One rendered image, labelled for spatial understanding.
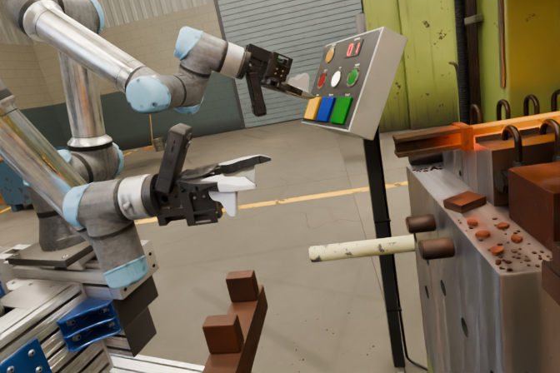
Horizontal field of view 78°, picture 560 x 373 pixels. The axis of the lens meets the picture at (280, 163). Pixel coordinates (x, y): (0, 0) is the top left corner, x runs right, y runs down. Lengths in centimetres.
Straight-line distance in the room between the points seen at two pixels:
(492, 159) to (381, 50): 52
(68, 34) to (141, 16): 862
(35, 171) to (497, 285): 72
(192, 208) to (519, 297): 43
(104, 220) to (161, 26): 871
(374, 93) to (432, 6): 444
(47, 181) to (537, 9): 93
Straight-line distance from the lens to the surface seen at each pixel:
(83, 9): 108
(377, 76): 95
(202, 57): 84
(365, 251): 101
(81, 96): 109
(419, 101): 534
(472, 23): 87
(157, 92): 74
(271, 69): 87
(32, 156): 76
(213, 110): 888
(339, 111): 97
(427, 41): 531
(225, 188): 50
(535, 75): 81
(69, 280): 109
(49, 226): 106
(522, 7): 80
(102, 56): 83
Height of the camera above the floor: 113
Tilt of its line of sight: 14 degrees down
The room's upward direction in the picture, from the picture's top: 11 degrees counter-clockwise
